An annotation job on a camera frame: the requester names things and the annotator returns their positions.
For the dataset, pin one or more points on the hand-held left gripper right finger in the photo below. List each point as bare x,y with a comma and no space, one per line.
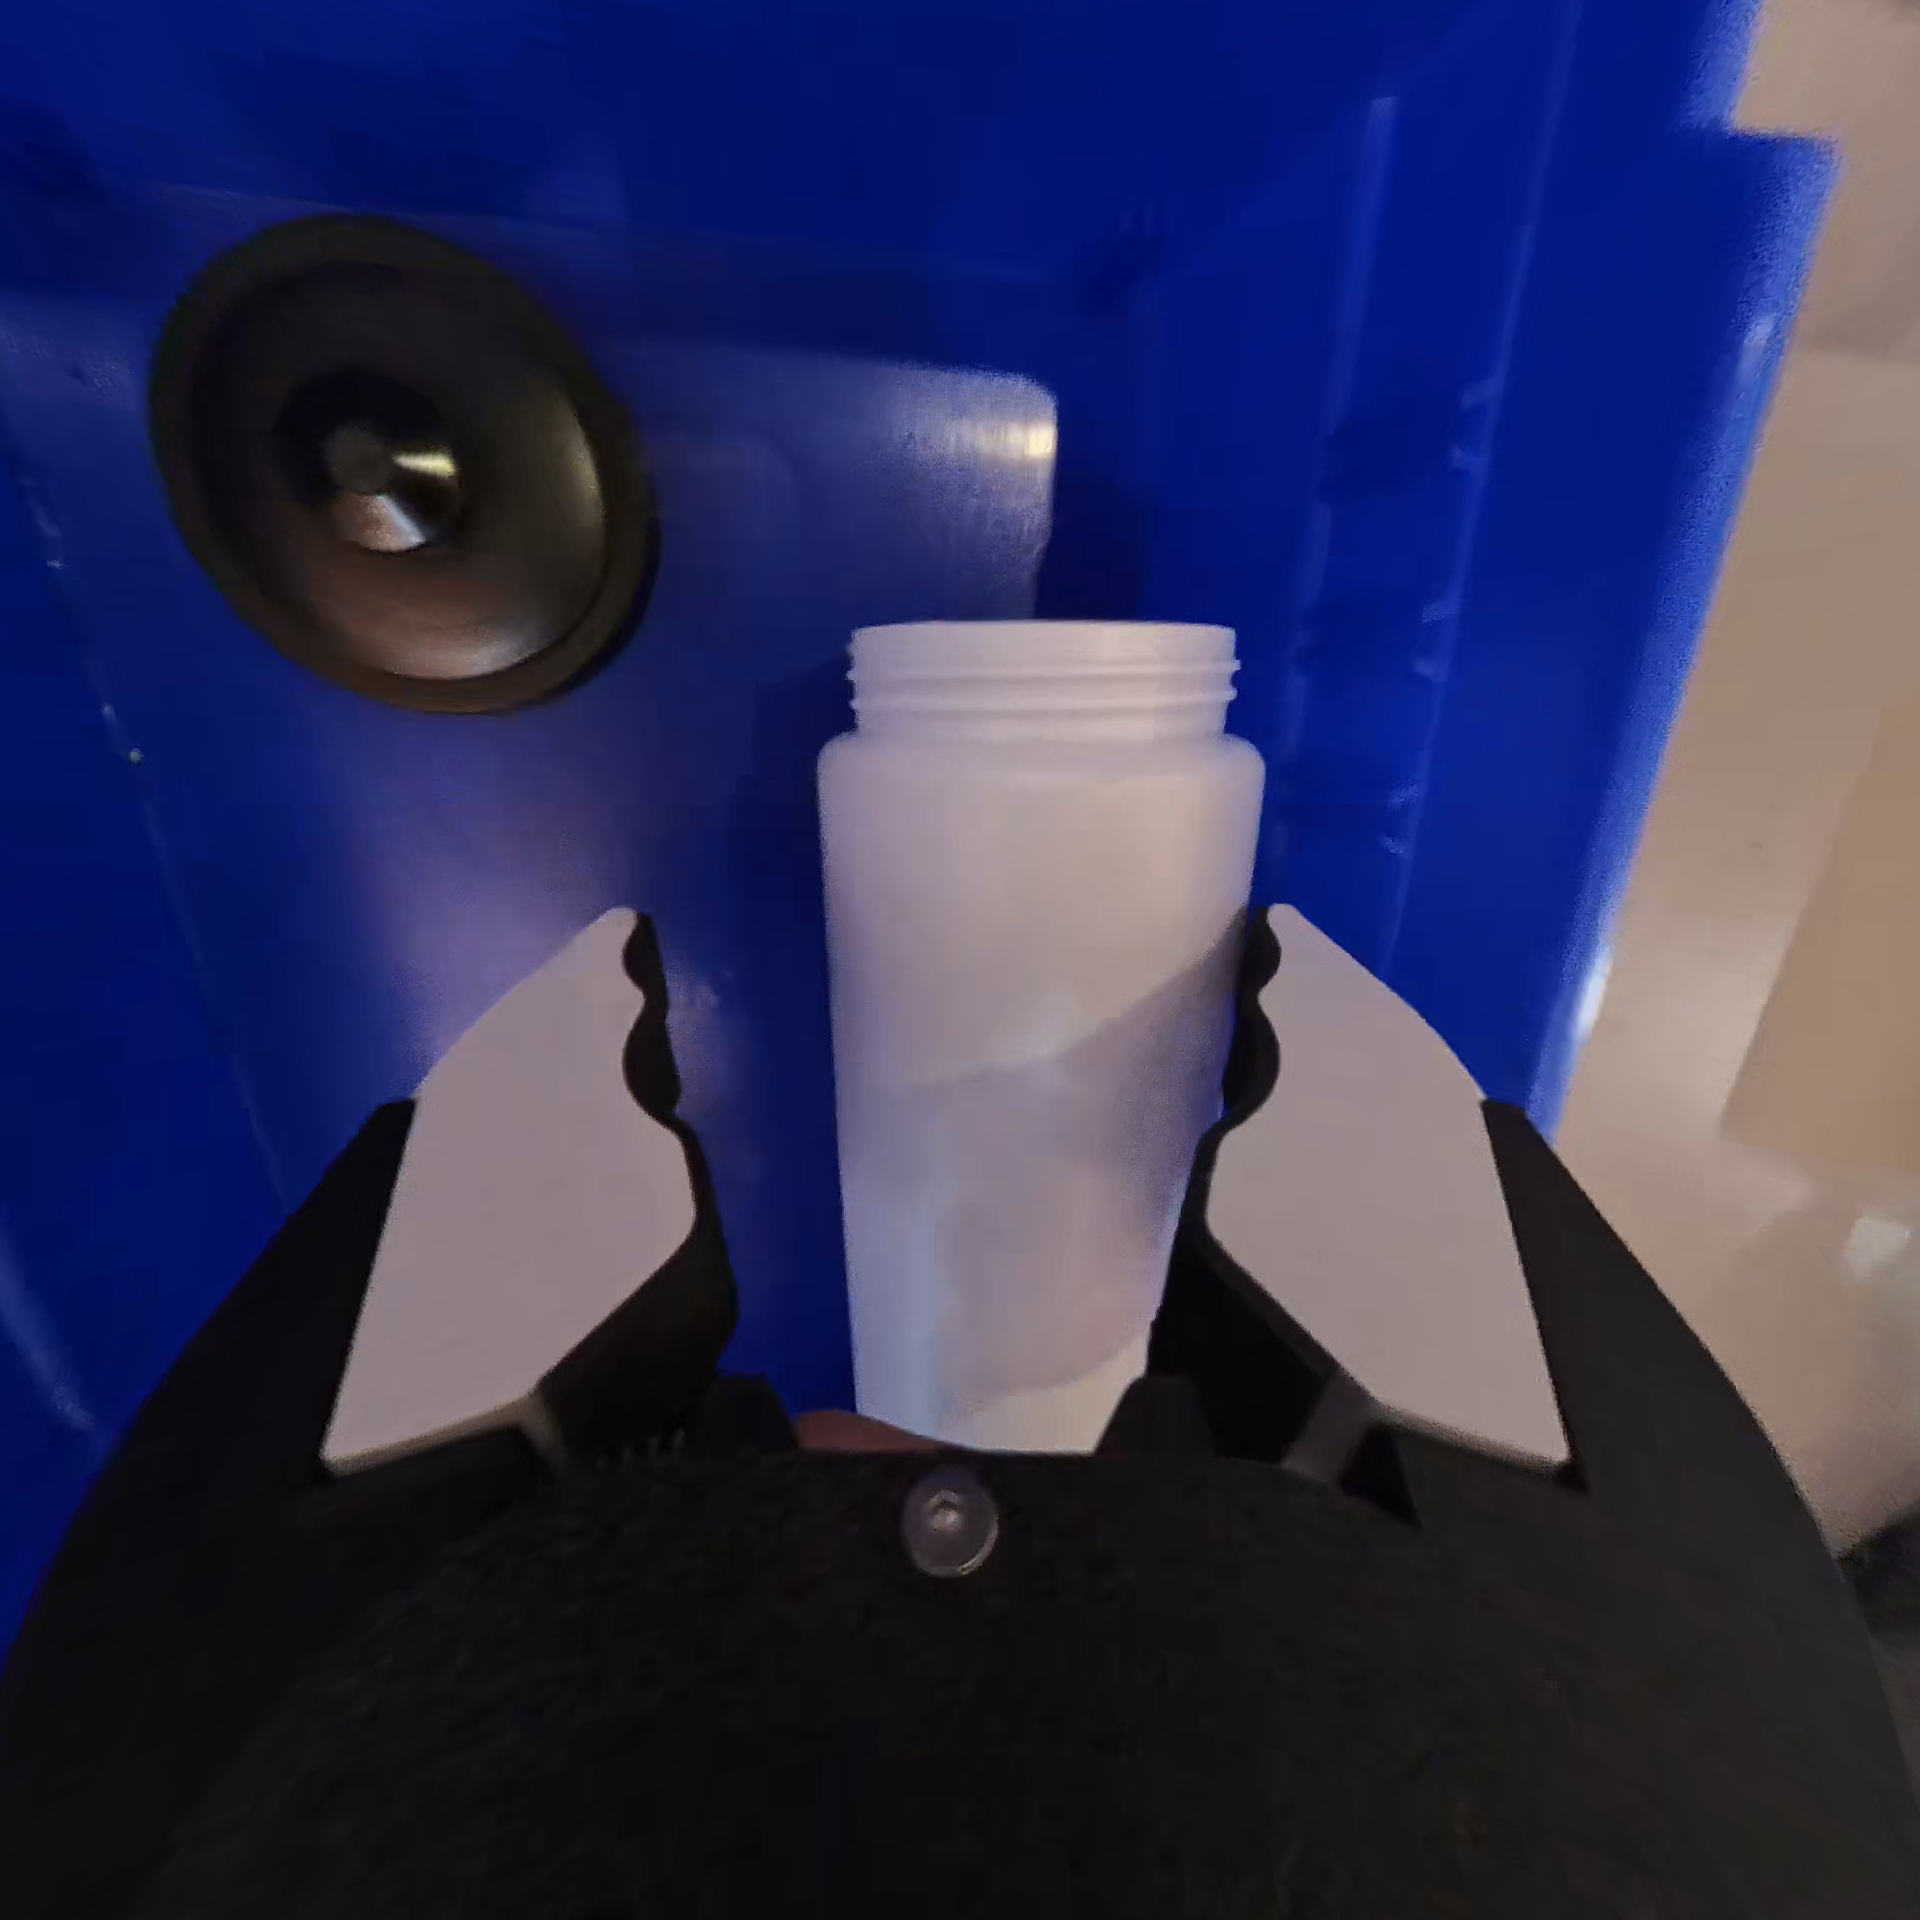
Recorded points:
1381,1200

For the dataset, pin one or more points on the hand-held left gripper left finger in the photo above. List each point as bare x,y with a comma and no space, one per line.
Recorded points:
510,1200

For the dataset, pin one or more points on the white plastic bottle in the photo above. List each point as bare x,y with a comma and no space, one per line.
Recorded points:
1035,901

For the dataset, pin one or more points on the black bottle lid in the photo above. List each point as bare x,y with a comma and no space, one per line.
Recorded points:
495,571

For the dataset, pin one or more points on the blue plastic bin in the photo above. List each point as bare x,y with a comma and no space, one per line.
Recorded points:
1050,225

